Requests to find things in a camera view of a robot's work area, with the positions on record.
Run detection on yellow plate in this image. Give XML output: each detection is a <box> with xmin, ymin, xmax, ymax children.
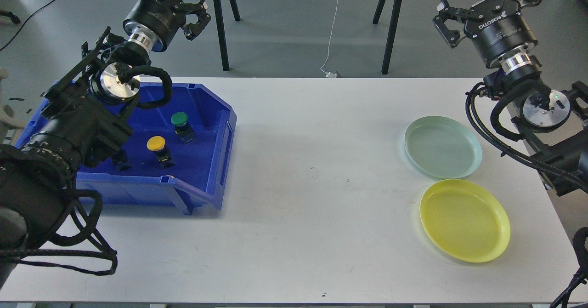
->
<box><xmin>418</xmin><ymin>179</ymin><xmax>512</xmax><ymax>263</ymax></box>

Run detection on white cable with plug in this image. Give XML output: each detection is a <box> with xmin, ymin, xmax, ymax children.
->
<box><xmin>320</xmin><ymin>0</ymin><xmax>344</xmax><ymax>78</ymax></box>

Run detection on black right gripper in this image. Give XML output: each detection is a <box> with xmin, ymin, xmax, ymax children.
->
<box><xmin>432</xmin><ymin>0</ymin><xmax>544</xmax><ymax>68</ymax></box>

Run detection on black right tripod legs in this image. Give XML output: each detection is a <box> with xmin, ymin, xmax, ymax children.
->
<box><xmin>372</xmin><ymin>0</ymin><xmax>402</xmax><ymax>75</ymax></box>

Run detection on black tripod legs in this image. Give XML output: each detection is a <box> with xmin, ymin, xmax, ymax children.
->
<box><xmin>372</xmin><ymin>0</ymin><xmax>402</xmax><ymax>75</ymax></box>
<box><xmin>213</xmin><ymin>0</ymin><xmax>241</xmax><ymax>71</ymax></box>

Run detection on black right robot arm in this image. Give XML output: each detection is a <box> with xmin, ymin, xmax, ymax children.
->
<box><xmin>433</xmin><ymin>0</ymin><xmax>588</xmax><ymax>196</ymax></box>

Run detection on blue plastic bin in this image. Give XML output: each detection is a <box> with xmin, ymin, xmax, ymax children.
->
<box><xmin>15</xmin><ymin>80</ymin><xmax>237</xmax><ymax>216</ymax></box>

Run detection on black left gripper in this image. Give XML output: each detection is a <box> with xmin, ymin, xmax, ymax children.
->
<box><xmin>123</xmin><ymin>0</ymin><xmax>212</xmax><ymax>53</ymax></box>

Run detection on light green plate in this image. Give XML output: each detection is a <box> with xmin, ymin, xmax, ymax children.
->
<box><xmin>404</xmin><ymin>116</ymin><xmax>483</xmax><ymax>179</ymax></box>

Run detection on black left tripod legs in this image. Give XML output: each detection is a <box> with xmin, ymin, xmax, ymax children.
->
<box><xmin>213</xmin><ymin>0</ymin><xmax>241</xmax><ymax>71</ymax></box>

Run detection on yellow push button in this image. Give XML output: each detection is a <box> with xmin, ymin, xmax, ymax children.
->
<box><xmin>146</xmin><ymin>136</ymin><xmax>175</xmax><ymax>168</ymax></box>

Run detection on green push button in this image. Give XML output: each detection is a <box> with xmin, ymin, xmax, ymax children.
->
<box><xmin>170</xmin><ymin>112</ymin><xmax>197</xmax><ymax>144</ymax></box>

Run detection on green push button switch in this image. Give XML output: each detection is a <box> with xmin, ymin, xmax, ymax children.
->
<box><xmin>111</xmin><ymin>148</ymin><xmax>132</xmax><ymax>171</ymax></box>

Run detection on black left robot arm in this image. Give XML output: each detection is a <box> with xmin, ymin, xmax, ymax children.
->
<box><xmin>0</xmin><ymin>0</ymin><xmax>211</xmax><ymax>284</ymax></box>

